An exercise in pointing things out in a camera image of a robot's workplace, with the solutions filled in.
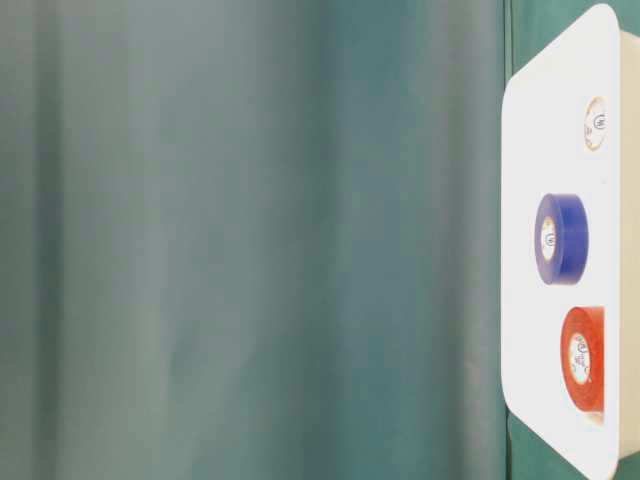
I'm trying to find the blue tape roll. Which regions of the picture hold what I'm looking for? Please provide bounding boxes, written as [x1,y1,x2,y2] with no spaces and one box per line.
[534,193,589,285]

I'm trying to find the white plastic case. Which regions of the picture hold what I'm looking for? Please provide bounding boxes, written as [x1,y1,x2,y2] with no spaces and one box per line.
[500,4,639,479]

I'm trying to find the red tape roll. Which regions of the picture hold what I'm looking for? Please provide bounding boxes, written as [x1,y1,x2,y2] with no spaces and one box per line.
[560,306,605,414]

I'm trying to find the white tape roll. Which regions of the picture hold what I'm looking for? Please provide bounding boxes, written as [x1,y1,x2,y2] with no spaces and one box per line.
[583,96,608,152]

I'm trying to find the green table cloth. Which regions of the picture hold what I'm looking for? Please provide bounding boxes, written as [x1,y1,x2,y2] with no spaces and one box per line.
[0,0,621,480]

